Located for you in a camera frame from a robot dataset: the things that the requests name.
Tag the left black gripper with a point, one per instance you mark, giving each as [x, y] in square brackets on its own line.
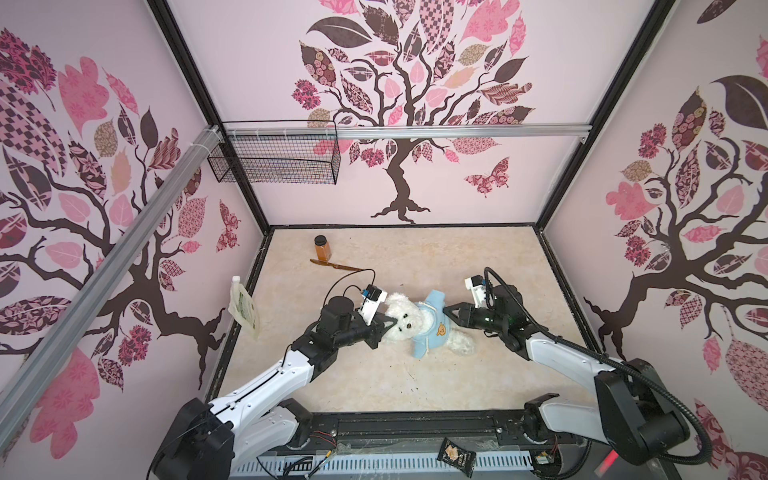
[378, 328]

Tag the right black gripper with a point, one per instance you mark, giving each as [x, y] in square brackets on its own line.
[463, 316]

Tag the light blue bear hoodie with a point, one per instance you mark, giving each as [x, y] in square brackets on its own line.
[439, 327]

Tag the white teddy bear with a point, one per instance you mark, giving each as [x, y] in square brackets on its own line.
[409, 323]

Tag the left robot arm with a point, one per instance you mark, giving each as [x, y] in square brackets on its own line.
[208, 440]

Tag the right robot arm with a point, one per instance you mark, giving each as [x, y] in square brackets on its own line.
[629, 411]

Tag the brown wooden spoon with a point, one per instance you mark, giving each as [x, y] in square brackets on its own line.
[335, 265]

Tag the amber bottle black cap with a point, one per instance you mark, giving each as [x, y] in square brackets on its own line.
[323, 249]

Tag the white green pouch bottle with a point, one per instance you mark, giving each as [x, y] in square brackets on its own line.
[242, 308]

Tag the small dark snack packet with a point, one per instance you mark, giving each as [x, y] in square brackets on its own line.
[457, 457]

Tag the pink marker pen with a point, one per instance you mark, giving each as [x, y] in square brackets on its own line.
[603, 467]

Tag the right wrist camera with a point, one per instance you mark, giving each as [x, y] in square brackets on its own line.
[476, 285]

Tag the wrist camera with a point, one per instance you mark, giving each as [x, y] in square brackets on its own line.
[372, 298]
[476, 285]

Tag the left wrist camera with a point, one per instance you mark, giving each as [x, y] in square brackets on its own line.
[372, 298]

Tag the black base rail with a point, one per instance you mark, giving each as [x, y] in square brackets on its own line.
[502, 428]

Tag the white slotted cable duct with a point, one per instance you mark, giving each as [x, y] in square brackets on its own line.
[358, 466]

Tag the black wire basket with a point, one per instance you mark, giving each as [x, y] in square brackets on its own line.
[278, 151]

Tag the rear aluminium frame bar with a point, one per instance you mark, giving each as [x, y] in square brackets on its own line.
[410, 132]

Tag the aluminium frame bar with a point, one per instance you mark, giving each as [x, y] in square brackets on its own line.
[410, 132]
[35, 375]

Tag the left aluminium frame bar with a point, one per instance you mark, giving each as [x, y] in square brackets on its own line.
[35, 375]

